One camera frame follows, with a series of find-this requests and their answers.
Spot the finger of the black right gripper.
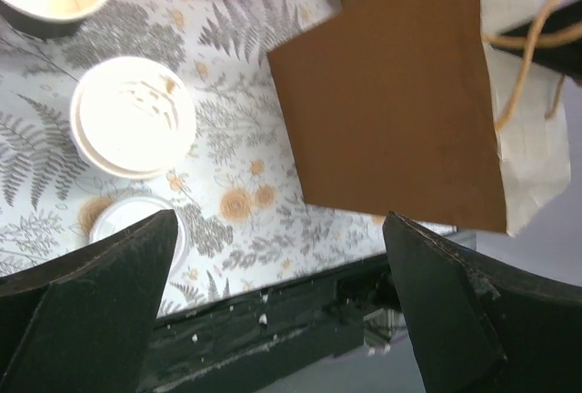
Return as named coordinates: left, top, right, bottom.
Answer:
left=490, top=0, right=581, bottom=85

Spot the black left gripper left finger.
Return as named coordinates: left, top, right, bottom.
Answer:
left=1, top=210, right=177, bottom=392

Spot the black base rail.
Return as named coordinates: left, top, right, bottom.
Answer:
left=137, top=252, right=396, bottom=392

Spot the brown paper bag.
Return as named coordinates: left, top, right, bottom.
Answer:
left=268, top=0, right=571, bottom=236

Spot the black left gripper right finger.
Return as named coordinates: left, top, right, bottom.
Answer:
left=383, top=214, right=581, bottom=392

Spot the white plastic cup lid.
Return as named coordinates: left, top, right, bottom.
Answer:
left=88, top=196, right=189, bottom=271

